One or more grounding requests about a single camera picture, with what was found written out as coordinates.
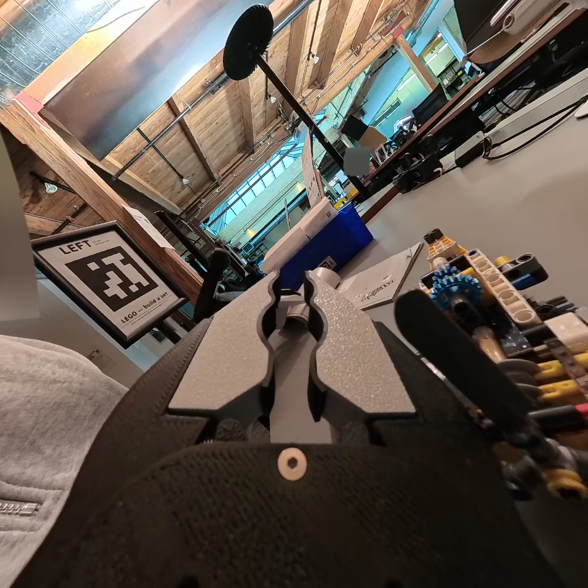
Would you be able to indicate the black computer monitor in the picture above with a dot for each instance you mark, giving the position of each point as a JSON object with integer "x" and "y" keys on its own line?
{"x": 429, "y": 103}

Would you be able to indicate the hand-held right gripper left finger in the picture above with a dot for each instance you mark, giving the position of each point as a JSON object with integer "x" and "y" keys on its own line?
{"x": 220, "y": 367}

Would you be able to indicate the lego instruction booklet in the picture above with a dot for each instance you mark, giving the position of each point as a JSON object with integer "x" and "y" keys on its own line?
{"x": 386, "y": 275}

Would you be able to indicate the blue plastic bin with tag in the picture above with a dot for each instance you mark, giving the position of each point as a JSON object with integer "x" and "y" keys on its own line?
{"x": 340, "y": 239}

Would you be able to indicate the silver ceiling duct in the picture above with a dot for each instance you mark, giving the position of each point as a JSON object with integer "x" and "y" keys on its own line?
{"x": 133, "y": 87}

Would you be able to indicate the black charger dock green light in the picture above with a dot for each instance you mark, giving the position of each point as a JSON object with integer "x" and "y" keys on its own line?
{"x": 427, "y": 167}

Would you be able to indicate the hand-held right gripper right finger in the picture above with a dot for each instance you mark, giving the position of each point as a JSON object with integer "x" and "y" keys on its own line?
{"x": 363, "y": 367}

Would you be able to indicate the black round-top pole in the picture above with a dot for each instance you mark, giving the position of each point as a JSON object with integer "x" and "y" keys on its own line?
{"x": 248, "y": 43}

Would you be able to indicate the yellow white lego plane model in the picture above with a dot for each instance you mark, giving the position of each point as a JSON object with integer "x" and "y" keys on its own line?
{"x": 496, "y": 285}

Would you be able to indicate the dark grey power adapter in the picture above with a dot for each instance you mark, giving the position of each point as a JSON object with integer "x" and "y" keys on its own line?
{"x": 468, "y": 149}

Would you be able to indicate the white paper notice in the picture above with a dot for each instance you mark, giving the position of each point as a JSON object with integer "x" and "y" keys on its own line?
{"x": 149, "y": 227}

